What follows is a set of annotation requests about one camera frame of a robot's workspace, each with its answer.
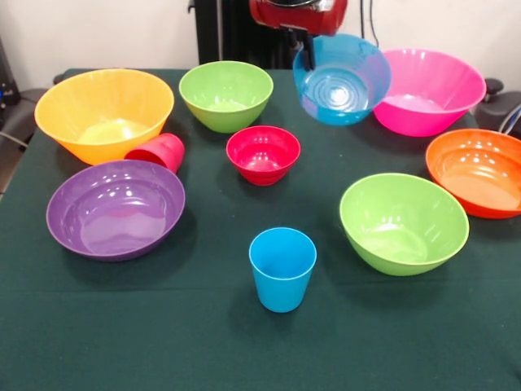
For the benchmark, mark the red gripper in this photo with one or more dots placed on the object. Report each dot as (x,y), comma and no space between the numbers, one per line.
(297,17)

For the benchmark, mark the blue bowl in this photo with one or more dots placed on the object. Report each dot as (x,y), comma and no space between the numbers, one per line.
(346,89)

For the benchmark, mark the pink bowl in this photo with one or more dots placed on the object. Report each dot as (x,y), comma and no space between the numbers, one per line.
(435,81)

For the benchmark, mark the red cup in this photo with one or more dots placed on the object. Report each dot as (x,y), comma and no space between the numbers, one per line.
(163,150)

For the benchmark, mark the blue cup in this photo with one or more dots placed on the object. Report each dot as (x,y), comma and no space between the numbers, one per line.
(281,285)

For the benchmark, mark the green bowl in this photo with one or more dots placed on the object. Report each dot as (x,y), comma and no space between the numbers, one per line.
(226,87)
(403,220)

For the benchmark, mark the red bowl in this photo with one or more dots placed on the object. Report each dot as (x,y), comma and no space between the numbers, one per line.
(262,152)

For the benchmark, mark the yellow bowl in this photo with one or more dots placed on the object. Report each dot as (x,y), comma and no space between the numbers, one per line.
(102,97)

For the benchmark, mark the black office chair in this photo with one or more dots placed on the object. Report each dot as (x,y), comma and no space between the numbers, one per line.
(498,110)
(24,110)

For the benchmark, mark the orange bowl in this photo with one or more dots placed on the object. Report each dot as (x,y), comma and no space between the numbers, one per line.
(476,167)

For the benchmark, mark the purple bowl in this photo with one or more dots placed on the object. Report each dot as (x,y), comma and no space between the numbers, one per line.
(116,203)

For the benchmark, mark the black computer box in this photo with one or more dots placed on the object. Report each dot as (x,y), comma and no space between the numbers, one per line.
(8,81)

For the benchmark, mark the dark green tablecloth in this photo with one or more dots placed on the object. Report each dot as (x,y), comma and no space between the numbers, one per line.
(163,346)

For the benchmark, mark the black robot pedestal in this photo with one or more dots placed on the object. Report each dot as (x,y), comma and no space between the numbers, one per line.
(236,36)

